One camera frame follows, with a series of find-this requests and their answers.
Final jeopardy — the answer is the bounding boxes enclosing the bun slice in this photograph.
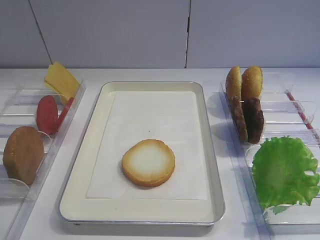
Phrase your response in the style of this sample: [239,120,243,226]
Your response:
[121,139,176,187]
[2,126,45,185]

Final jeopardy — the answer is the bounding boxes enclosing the rear brown meat patty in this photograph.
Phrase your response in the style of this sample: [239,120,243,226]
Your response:
[231,95,248,142]

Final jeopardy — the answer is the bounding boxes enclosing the brown meat patty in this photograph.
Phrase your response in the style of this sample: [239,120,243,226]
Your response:
[231,95,248,142]
[242,97,265,144]

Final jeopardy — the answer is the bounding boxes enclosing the front brown meat patty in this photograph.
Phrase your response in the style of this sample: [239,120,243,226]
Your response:
[242,97,265,144]

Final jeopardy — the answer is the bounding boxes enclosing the rear red tomato slice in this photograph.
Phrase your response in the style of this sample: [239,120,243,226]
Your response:
[52,97,75,135]

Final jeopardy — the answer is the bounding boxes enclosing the green lettuce leaf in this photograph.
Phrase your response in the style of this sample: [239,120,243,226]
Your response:
[251,136,320,211]

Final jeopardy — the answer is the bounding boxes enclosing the white parchment paper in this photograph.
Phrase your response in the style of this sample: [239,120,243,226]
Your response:
[87,91,207,200]

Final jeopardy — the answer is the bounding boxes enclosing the rear top bun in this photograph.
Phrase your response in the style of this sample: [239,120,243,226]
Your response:
[225,65,242,105]

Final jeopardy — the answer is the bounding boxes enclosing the front top bun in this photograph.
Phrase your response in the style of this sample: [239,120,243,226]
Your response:
[241,65,264,101]

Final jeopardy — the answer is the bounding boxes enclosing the metal baking tray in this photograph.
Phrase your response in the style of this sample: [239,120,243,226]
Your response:
[59,82,225,226]

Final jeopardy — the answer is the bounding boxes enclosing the right clear acrylic rack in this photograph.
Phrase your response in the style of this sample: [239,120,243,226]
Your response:
[218,72,320,240]

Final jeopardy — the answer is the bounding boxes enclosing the clear acrylic rack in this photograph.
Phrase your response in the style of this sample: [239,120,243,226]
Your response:
[0,84,86,240]
[218,72,320,240]

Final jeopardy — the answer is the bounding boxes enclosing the left clear acrylic rack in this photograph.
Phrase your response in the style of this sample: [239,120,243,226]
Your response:
[0,84,86,240]

